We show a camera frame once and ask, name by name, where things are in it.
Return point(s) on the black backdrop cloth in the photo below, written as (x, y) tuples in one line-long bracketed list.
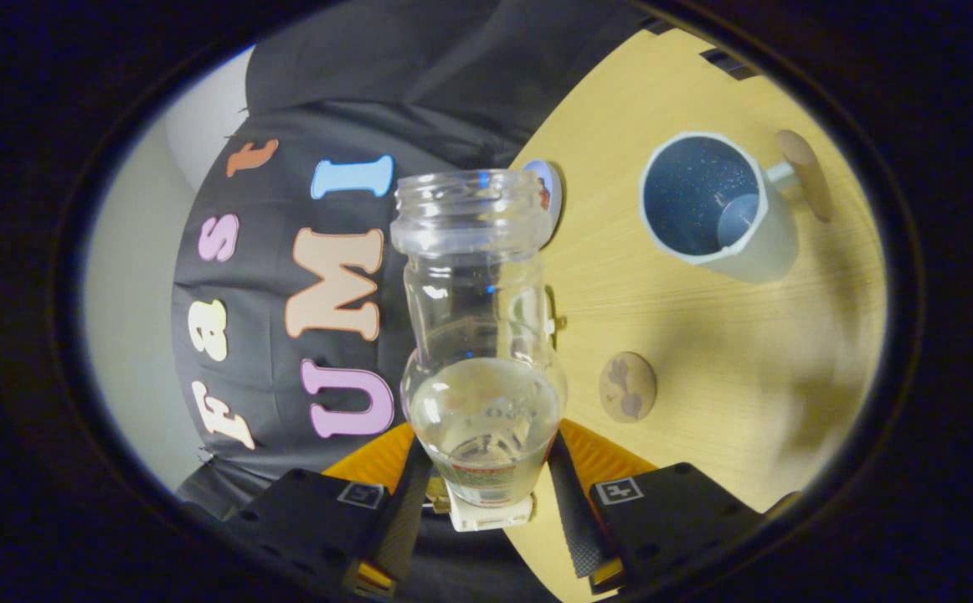
[(369, 92)]

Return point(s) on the clear glass juice bottle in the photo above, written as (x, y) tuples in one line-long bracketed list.
[(482, 402)]

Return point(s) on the small blue plate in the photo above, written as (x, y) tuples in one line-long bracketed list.
[(553, 188)]

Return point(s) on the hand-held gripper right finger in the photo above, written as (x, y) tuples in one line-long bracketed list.
[(574, 519)]

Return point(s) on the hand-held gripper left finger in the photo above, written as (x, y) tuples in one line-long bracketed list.
[(403, 519)]

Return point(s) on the wooden table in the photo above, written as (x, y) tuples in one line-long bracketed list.
[(704, 335)]

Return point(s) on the round cork coaster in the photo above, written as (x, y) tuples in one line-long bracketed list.
[(627, 387)]

